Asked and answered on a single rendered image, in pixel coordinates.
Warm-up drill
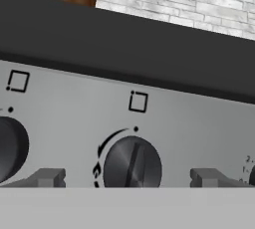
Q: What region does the dark grey stove knob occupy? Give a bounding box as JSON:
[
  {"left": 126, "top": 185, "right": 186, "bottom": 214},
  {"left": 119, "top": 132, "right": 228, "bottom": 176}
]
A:
[
  {"left": 0, "top": 116, "right": 30, "bottom": 184},
  {"left": 248, "top": 165, "right": 255, "bottom": 187},
  {"left": 103, "top": 135, "right": 163, "bottom": 188}
]

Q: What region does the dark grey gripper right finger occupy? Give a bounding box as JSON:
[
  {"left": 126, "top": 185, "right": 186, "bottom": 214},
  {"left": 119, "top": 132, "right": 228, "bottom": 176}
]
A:
[{"left": 189, "top": 167, "right": 254, "bottom": 188}]

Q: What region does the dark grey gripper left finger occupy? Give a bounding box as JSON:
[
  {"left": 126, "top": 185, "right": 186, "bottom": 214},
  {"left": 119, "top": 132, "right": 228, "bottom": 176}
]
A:
[{"left": 2, "top": 167, "right": 67, "bottom": 188}]

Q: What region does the grey and black stove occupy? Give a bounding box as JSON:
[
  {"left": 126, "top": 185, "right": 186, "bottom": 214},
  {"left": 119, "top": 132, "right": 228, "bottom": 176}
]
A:
[{"left": 0, "top": 0, "right": 255, "bottom": 188}]

